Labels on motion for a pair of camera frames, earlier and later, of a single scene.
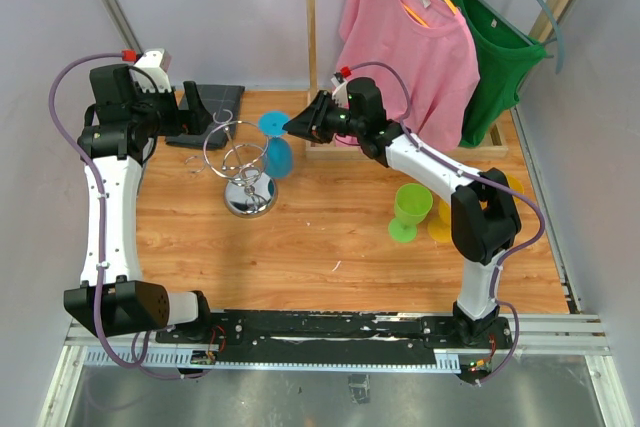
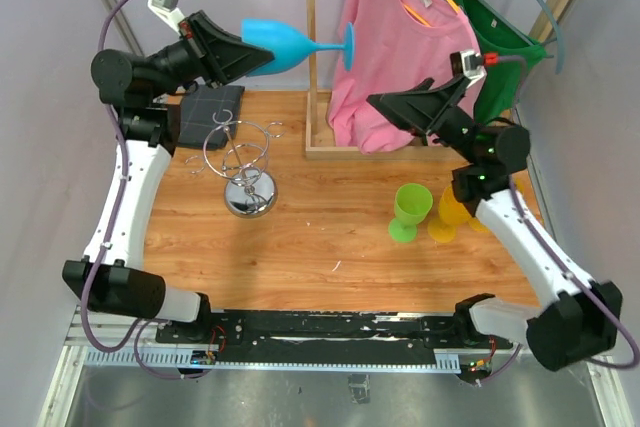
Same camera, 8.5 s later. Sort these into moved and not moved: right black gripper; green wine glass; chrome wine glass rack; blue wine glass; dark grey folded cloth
Moved: blue wine glass; right black gripper
Not moved: dark grey folded cloth; green wine glass; chrome wine glass rack
